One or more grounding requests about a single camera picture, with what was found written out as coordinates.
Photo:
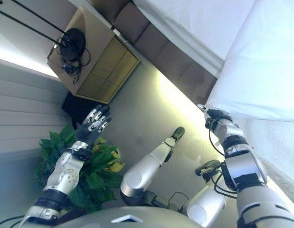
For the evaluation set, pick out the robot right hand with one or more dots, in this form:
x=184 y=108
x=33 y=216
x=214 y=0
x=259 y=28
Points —
x=214 y=116

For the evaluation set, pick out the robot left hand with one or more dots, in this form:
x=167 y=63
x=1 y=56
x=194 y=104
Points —
x=93 y=124

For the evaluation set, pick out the white duvet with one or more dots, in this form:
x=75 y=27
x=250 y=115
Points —
x=268 y=71

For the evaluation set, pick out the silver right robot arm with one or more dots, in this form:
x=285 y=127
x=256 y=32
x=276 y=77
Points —
x=244 y=166

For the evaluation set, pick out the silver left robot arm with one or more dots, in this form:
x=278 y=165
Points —
x=63 y=173

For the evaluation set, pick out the black floor box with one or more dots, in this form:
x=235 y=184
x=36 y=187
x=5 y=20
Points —
x=75 y=109

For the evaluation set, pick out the green leafy plant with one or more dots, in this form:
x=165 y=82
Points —
x=99 y=166

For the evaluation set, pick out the wooden nightstand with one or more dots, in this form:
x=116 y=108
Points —
x=109 y=71

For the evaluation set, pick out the silver left robot leg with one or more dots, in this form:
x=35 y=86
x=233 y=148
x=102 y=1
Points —
x=147 y=166

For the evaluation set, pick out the silver robot leg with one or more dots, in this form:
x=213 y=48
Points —
x=147 y=166
x=204 y=204

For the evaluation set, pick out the silver right robot leg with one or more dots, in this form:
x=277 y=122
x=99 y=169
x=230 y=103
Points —
x=204 y=204

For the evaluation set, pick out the grey robot torso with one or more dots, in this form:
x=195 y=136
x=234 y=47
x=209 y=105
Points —
x=101 y=218

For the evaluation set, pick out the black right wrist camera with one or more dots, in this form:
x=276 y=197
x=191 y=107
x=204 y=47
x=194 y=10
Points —
x=210 y=123

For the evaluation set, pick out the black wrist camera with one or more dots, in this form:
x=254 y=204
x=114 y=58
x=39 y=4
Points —
x=84 y=153
x=210 y=123

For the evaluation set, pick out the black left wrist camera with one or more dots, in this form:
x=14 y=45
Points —
x=84 y=153

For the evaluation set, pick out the brown upholstered bed frame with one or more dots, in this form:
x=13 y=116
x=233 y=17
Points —
x=161 y=52

